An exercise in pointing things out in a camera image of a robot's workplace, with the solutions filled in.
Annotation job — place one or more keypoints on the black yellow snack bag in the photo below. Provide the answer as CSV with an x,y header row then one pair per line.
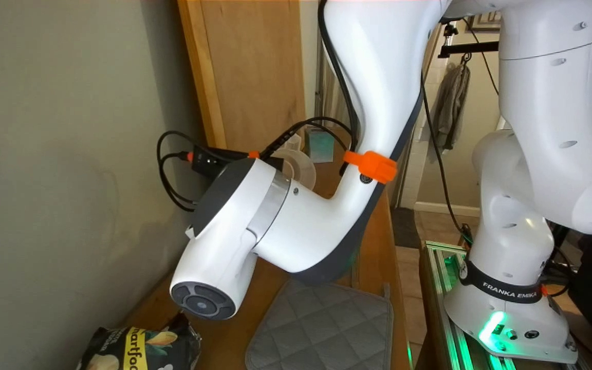
x,y
138,346

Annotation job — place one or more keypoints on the hanging grey cloth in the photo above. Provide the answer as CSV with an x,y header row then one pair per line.
x,y
449,109

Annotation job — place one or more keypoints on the blue cube tissue box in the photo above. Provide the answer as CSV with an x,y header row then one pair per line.
x,y
321,144

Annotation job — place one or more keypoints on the green lit aluminium mount frame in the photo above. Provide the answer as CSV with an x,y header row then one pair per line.
x,y
447,273

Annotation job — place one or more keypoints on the grey quilted pot holder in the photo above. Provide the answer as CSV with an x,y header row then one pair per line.
x,y
320,330

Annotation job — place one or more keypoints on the large wooden back panel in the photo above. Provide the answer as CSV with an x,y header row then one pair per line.
x,y
256,69

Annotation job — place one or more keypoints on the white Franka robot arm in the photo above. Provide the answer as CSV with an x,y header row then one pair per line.
x,y
378,75

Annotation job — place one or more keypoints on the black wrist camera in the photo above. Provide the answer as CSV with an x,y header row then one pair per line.
x,y
217,159

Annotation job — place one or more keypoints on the black metal bracket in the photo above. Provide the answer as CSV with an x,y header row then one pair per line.
x,y
471,45

